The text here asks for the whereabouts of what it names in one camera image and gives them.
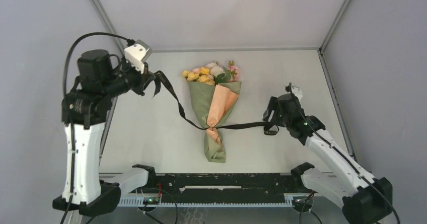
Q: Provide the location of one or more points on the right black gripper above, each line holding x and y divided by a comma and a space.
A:
272, 105

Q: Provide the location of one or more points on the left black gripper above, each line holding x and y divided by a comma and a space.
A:
143, 79

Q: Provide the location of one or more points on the pink rose stem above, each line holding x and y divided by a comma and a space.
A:
234, 71

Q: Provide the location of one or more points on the green orange wrapping paper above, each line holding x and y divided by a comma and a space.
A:
212, 105

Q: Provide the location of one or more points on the yellow flower stem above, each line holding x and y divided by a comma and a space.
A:
200, 75

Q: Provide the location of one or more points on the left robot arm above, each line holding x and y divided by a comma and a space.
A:
84, 113

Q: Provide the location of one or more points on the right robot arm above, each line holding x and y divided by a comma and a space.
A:
362, 197

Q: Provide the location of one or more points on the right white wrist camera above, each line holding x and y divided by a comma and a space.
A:
297, 92

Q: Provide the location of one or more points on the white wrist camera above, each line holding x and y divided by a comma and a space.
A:
297, 92
137, 54

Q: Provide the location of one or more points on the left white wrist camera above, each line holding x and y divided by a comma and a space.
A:
137, 54

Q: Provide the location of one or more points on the black mounting rail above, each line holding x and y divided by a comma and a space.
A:
203, 187

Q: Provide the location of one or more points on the white cable duct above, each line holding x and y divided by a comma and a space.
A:
133, 201

